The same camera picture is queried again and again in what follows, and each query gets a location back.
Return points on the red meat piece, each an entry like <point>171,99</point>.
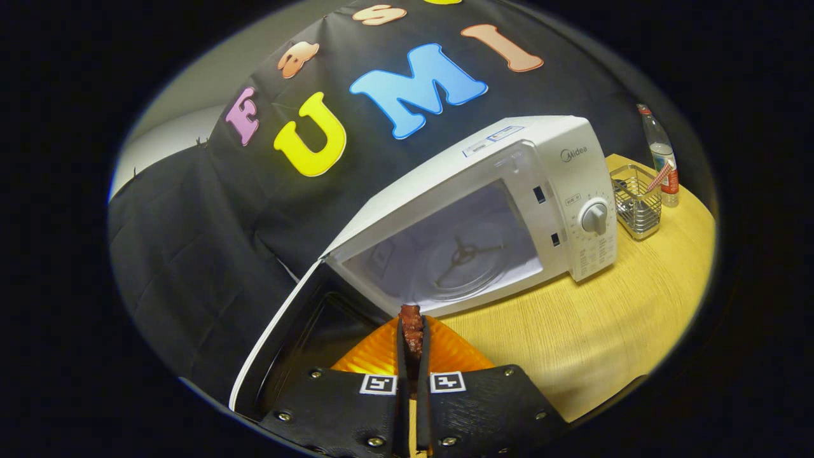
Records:
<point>411,334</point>

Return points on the glass turntable plate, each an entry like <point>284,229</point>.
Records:
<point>486,273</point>

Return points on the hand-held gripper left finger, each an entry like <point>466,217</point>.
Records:
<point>402,420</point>

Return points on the clear plastic water bottle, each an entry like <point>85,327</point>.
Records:
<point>661,152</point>

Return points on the red checkered stick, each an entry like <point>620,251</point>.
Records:
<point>660,175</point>

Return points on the white toaster oven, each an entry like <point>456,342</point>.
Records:
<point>572,165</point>

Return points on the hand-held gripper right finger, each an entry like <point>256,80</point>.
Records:
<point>423,420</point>

